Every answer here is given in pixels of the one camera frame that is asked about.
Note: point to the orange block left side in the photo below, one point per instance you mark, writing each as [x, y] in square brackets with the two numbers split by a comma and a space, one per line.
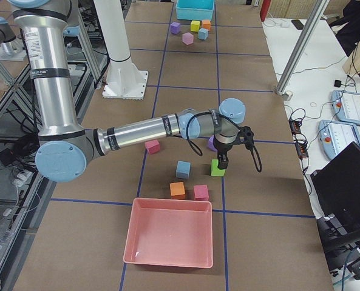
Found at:
[206, 24]

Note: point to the blue tray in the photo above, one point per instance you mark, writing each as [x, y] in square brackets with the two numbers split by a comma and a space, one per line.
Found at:
[195, 9]

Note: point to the purple block right side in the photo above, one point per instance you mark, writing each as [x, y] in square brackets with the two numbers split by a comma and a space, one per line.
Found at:
[211, 144]

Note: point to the magenta block lone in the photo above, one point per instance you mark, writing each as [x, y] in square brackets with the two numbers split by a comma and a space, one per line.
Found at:
[152, 147]

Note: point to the purple block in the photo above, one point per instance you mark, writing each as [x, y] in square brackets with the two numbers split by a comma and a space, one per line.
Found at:
[175, 28]
[211, 144]

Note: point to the teach pendant far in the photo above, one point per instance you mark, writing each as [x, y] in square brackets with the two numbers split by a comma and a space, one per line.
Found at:
[346, 106]

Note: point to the light blue block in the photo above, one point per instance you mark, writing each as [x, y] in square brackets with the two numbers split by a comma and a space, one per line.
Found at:
[183, 169]
[203, 34]

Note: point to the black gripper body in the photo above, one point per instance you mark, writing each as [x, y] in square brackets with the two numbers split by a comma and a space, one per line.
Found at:
[222, 150]

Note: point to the teach pendant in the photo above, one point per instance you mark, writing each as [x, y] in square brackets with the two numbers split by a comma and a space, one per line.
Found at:
[346, 106]
[335, 136]

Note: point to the green block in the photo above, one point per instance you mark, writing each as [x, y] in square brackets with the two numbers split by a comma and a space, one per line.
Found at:
[215, 170]

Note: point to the purple block left side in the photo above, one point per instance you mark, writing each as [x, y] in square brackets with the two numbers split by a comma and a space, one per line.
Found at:
[175, 28]

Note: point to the teach pendant near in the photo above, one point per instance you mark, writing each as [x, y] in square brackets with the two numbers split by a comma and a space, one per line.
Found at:
[335, 136]

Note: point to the aluminium frame post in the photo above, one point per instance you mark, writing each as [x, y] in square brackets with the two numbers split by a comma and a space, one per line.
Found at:
[298, 50]

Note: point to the yellow block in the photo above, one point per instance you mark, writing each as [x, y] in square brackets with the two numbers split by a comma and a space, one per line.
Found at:
[195, 26]

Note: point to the magenta block near tray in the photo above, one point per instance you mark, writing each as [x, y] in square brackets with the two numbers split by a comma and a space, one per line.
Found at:
[201, 192]

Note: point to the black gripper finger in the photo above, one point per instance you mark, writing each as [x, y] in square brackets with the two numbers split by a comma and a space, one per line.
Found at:
[223, 161]

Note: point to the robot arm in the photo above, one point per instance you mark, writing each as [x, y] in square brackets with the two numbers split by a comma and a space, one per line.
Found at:
[11, 47]
[65, 146]

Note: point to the pink tray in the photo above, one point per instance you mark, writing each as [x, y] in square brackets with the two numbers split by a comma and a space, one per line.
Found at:
[169, 232]

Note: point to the light pink block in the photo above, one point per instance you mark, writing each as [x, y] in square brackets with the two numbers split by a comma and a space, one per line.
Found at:
[187, 38]

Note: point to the black monitor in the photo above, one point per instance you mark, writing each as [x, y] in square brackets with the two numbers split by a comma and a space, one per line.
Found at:
[338, 185]

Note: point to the orange block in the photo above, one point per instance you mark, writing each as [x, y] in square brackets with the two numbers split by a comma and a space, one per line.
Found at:
[206, 24]
[177, 190]

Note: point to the orange block right side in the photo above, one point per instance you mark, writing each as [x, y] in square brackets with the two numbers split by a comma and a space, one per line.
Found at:
[177, 190]

